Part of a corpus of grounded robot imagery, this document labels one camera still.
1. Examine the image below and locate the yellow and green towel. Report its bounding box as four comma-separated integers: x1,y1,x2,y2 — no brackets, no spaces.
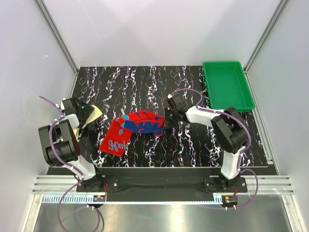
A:
73,105,103,142

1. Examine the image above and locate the aluminium rail frame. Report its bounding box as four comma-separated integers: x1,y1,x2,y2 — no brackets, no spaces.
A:
31,175,295,194

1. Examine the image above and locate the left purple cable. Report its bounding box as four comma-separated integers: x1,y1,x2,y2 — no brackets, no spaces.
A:
39,95,104,232

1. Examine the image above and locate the green plastic bin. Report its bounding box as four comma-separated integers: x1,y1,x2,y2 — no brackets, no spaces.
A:
203,61,255,113

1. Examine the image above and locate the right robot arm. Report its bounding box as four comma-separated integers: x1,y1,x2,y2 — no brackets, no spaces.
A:
165,94,251,193

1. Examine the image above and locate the red and blue towel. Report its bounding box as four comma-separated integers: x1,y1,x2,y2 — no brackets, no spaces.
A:
99,111,164,157

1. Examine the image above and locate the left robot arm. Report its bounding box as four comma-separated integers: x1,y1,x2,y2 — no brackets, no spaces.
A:
38,96,104,191

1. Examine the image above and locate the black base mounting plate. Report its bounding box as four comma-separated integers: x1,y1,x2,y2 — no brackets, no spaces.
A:
76,166,248,203

